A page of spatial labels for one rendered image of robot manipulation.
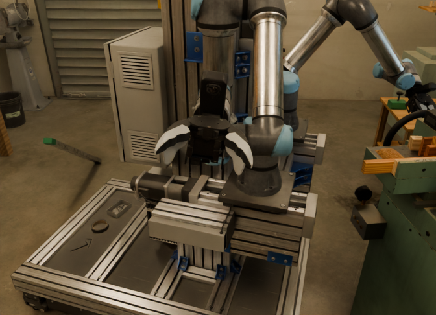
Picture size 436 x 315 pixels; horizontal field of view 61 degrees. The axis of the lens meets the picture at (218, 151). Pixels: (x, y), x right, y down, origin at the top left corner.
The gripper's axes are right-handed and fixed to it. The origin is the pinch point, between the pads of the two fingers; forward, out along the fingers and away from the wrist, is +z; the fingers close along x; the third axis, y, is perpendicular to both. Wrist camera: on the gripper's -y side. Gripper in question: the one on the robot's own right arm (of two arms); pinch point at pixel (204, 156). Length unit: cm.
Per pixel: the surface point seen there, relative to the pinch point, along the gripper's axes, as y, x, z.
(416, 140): 21, -70, -68
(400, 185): 28, -60, -49
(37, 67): 117, 203, -350
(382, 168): 25, -54, -52
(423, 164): 21, -65, -50
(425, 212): 35, -70, -47
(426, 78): 43, -166, -254
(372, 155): 27, -56, -65
